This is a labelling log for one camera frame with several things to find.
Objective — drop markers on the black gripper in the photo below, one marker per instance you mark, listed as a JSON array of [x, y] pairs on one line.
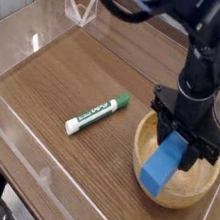
[[189, 119]]

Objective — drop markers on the blue block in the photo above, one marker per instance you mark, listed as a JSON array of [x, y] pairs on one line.
[[162, 164]]

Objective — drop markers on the green white marker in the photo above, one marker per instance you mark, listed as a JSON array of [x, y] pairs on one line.
[[80, 122]]

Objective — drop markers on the brown wooden bowl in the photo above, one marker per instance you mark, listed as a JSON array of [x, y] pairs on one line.
[[184, 189]]

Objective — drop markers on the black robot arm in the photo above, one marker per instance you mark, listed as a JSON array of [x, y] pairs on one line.
[[199, 79]]

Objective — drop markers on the clear acrylic tray walls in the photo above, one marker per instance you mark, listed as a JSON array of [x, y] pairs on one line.
[[52, 70]]

